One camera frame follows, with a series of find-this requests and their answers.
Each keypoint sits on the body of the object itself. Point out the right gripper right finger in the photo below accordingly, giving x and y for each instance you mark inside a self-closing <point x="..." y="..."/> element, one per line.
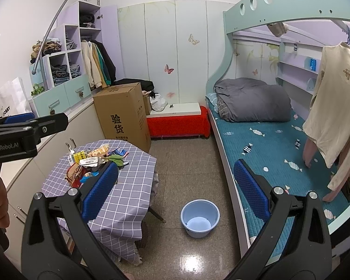
<point x="307" y="253"/>

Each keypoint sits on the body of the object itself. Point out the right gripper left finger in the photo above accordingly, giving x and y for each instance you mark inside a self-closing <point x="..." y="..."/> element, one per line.
<point x="57" y="242"/>

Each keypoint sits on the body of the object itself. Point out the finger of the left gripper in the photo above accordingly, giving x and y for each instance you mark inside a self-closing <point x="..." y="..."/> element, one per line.
<point x="18" y="127"/>

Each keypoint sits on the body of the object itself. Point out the yellow snack packet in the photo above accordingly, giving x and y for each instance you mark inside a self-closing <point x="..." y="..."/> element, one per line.
<point x="77" y="156"/>

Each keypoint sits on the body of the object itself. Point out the red brown snack bag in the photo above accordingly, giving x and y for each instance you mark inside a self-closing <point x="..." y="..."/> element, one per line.
<point x="74" y="174"/>

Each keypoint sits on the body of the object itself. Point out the orange white snack bag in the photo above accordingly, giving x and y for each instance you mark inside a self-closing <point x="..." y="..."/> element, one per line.
<point x="102" y="151"/>

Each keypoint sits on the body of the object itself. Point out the green leaf artificial plant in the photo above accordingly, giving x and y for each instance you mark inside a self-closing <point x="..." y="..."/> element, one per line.
<point x="117" y="159"/>

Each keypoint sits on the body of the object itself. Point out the blue orange snack wrapper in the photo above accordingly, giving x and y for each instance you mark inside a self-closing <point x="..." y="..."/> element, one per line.
<point x="119" y="152"/>

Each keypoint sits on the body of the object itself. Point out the blue plastic trash bucket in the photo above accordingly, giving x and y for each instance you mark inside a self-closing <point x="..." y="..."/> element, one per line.
<point x="199" y="217"/>

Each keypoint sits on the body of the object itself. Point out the white low cabinet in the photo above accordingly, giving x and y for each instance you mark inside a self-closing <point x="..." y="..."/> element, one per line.
<point x="24" y="178"/>

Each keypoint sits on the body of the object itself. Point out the white paper bag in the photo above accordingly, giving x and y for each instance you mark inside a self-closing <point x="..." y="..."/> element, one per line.
<point x="13" y="99"/>

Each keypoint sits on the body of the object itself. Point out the purple checked tablecloth table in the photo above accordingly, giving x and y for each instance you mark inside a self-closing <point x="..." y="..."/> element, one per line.
<point x="118" y="223"/>

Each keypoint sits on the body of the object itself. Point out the hanging jackets in wardrobe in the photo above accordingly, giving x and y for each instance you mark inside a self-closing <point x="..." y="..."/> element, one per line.
<point x="99" y="67"/>

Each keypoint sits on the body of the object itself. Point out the large cardboard box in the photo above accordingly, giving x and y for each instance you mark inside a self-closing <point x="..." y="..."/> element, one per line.
<point x="121" y="113"/>

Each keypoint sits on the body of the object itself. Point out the purple teal wardrobe shelf unit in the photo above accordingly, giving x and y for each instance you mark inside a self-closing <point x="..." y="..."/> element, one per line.
<point x="64" y="79"/>

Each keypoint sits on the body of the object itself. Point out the teal quilted bed mattress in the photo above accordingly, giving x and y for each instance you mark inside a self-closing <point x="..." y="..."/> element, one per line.
<point x="272" y="150"/>

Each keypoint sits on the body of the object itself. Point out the white plastic bag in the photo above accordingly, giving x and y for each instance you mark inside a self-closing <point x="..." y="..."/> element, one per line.
<point x="158" y="103"/>

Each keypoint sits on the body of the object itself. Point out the cream hanging sweater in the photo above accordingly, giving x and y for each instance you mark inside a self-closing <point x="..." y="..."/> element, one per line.
<point x="328" y="123"/>

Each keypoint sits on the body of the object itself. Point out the red covered low bench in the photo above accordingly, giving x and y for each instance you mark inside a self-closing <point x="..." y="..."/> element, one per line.
<point x="190" y="125"/>

